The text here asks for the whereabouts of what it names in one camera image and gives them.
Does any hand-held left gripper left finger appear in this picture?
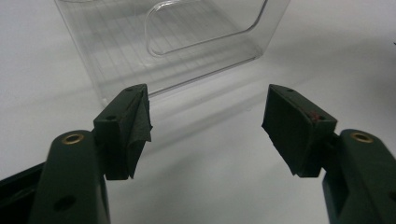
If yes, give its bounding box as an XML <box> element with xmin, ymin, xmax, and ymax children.
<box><xmin>27</xmin><ymin>83</ymin><xmax>153</xmax><ymax>224</ymax></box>

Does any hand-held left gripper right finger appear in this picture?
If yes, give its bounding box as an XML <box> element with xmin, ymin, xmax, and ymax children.
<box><xmin>261</xmin><ymin>83</ymin><xmax>396</xmax><ymax>224</ymax></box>

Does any clear plastic tray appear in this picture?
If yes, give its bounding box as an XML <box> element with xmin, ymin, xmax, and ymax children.
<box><xmin>54</xmin><ymin>0</ymin><xmax>292</xmax><ymax>106</ymax></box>

